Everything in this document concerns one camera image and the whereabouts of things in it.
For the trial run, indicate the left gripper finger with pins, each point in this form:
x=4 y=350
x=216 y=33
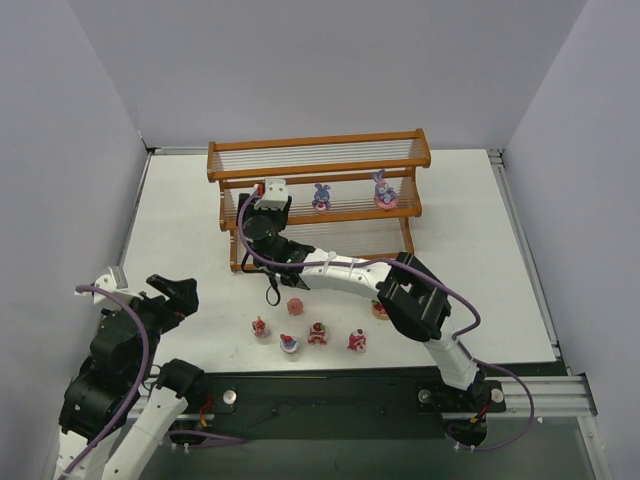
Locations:
x=184 y=307
x=185 y=289

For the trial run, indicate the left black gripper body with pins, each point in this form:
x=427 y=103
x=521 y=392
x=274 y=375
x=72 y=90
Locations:
x=163 y=304

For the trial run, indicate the purple bunny holding cake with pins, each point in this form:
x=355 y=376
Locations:
x=322 y=198

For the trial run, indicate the pink bear with cream hat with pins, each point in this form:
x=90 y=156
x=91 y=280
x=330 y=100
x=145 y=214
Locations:
x=357 y=341

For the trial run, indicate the strawberry bear tart toy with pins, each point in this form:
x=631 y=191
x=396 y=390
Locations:
x=379 y=311

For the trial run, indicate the purple bunny sitting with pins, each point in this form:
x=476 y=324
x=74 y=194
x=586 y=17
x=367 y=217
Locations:
x=385 y=196

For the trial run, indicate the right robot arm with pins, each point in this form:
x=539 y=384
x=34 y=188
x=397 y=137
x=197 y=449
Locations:
x=419 y=306

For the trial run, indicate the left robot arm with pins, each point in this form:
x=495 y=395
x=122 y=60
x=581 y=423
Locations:
x=98 y=400

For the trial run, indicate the wooden three-tier shelf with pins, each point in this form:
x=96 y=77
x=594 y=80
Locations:
x=352 y=192

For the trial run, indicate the small red strawberry bear toy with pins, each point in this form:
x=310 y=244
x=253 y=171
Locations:
x=260 y=328

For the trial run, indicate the pink round bear toy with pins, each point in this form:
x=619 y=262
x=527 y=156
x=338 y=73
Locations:
x=295 y=306

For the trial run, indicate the blue red cupcake toy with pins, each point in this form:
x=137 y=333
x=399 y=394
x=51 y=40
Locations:
x=288 y=343

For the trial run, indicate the red bear on cake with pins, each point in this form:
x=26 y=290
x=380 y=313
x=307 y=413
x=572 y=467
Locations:
x=317 y=334

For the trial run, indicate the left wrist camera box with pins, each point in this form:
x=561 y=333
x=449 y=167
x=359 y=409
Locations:
x=111 y=283

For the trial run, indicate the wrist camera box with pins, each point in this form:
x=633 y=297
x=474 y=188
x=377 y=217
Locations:
x=272 y=194
x=111 y=283

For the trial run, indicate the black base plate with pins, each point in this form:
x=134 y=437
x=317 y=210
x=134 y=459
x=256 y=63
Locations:
x=368 y=404

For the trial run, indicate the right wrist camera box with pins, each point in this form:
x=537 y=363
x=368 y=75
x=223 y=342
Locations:
x=272 y=194

